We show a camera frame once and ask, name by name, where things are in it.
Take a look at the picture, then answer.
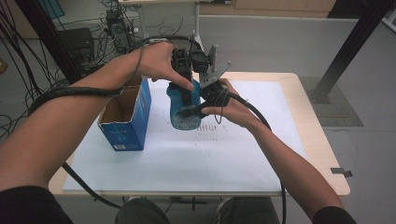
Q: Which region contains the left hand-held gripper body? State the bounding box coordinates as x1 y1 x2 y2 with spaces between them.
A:
170 44 219 83

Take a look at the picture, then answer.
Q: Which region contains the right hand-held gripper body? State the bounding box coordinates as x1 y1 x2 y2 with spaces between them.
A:
198 60 233 108

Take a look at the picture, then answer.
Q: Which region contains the blue plastic bottle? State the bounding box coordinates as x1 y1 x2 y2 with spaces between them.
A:
165 78 204 132

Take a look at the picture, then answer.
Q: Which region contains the person's left hand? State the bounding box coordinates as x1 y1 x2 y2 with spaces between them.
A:
134 41 196 92

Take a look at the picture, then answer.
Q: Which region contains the person's right hand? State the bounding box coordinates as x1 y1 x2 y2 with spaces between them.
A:
201 77 266 130

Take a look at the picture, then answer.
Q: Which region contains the white table mat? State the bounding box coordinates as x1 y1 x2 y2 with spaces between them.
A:
62 78 307 193

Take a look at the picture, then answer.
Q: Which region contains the blue cardboard box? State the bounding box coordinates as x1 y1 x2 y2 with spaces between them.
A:
96 76 153 152

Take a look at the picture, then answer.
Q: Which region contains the black computer tower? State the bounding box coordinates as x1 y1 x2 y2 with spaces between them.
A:
105 8 135 54

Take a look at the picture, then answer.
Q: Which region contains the light wooden table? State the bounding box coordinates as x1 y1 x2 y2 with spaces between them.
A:
48 71 351 198

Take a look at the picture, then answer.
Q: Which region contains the black floor cabinet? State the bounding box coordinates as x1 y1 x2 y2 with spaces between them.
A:
56 27 96 63

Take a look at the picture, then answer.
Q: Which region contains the grey tape strip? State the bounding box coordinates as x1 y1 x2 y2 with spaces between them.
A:
330 167 354 178

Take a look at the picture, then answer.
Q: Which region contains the person's right black sleeve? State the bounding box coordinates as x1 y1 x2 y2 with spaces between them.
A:
311 205 359 224

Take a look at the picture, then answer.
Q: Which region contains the person's black sleeve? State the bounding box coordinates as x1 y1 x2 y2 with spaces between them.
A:
311 205 359 224
0 186 75 224

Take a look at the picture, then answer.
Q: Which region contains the person's left black sleeve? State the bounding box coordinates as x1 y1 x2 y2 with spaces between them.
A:
0 186 75 224

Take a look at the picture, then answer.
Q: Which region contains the right thin black wire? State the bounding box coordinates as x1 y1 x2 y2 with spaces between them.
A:
213 88 231 125

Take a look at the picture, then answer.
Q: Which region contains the thin black wire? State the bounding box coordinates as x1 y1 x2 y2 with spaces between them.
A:
132 45 146 86
213 88 231 125

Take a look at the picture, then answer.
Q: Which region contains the left thin black wire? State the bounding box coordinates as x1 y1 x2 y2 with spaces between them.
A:
132 45 146 86

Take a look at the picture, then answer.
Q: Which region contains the white desk frame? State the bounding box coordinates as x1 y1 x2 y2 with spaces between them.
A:
119 0 207 63

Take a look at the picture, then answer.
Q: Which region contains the left black corrugated cable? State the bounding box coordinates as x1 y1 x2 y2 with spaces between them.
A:
27 35 204 209

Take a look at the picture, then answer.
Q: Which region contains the wooden wall cabinet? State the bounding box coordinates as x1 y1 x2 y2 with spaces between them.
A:
199 0 338 19

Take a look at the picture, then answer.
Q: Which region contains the black metal frame post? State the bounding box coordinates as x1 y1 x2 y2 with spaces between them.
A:
13 0 85 85
306 0 396 105

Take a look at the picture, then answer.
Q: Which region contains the bundle of black floor cables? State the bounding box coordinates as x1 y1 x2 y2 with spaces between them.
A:
0 0 188 141

